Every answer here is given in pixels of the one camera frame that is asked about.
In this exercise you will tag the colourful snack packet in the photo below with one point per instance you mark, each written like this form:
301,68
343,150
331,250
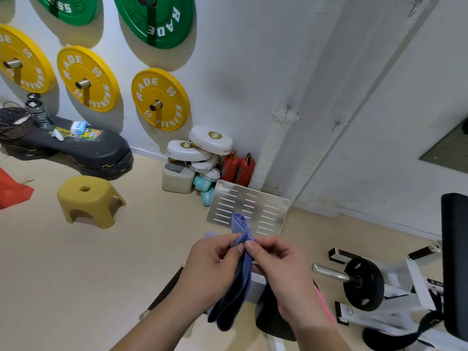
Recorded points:
94,135

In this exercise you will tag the white weight machine frame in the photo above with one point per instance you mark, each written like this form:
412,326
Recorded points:
420,285

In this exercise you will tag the green weight plate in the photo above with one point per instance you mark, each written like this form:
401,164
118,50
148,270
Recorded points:
86,7
177,14

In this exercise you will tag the blue towel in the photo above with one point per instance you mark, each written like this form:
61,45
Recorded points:
234,307

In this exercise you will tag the beige plastic container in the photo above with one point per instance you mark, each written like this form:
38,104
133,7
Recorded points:
177,182

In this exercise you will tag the black weight plate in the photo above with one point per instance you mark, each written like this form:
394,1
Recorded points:
371,288

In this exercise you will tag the silver slotted foot plate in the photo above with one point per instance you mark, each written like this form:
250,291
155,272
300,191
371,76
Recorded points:
226,193

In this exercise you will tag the pink towel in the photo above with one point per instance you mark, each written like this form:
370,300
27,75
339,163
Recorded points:
325,303

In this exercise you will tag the orange plastic bag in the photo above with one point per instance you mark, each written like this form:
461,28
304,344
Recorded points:
12,191

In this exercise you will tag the grey flat pad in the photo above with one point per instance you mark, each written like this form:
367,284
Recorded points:
174,167

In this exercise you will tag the black aerobic step platform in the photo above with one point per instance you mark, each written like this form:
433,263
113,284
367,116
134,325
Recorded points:
106,153

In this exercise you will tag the teal dumbbell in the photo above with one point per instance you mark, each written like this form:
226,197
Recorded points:
202,183
207,197

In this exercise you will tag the yellow plastic stool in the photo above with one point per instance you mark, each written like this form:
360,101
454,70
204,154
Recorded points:
95,197

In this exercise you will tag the yellow weight plate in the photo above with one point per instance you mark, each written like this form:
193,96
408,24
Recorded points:
177,89
104,69
36,54

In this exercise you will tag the chrome plate sleeve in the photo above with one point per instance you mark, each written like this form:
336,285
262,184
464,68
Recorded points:
329,273

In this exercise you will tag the black seat pad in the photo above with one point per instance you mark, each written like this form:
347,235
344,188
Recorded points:
457,266

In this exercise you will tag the white game controller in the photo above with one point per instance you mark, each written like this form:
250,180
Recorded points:
58,135

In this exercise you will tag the yellow green card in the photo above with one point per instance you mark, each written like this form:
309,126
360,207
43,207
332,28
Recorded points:
63,131

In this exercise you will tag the clear water bottle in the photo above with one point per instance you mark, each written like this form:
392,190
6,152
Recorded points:
40,115

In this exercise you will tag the dark wicker basket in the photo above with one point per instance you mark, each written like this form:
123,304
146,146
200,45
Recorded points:
12,122

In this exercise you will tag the person's right hand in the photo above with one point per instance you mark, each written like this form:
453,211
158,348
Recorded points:
292,285

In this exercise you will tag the blue white tissue pack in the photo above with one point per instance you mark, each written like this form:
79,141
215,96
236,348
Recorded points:
78,127

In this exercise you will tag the person's left hand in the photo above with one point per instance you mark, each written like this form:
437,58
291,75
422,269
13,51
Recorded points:
208,274

